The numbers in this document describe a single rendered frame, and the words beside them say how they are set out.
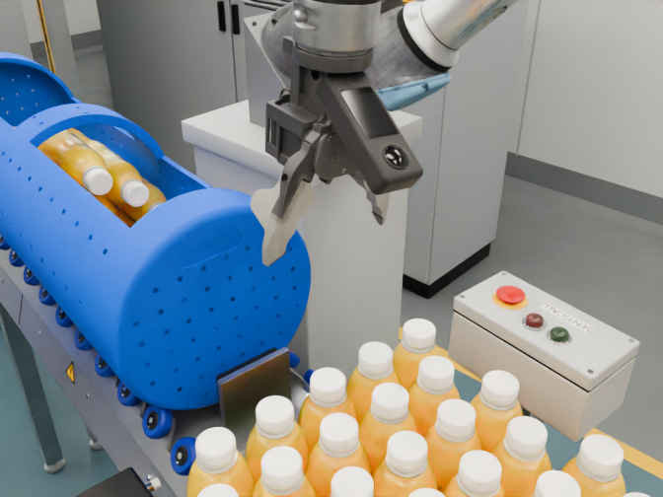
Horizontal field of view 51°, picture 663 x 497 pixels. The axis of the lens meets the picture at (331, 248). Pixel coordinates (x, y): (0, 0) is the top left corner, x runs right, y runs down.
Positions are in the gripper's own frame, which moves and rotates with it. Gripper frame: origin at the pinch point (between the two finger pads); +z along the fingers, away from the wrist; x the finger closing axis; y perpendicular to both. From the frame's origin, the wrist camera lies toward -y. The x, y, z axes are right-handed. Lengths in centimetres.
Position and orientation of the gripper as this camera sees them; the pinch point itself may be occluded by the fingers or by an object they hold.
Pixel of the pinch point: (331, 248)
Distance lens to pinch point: 69.8
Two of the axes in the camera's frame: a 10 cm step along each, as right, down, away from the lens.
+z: -0.7, 8.4, 5.3
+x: -7.8, 2.9, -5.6
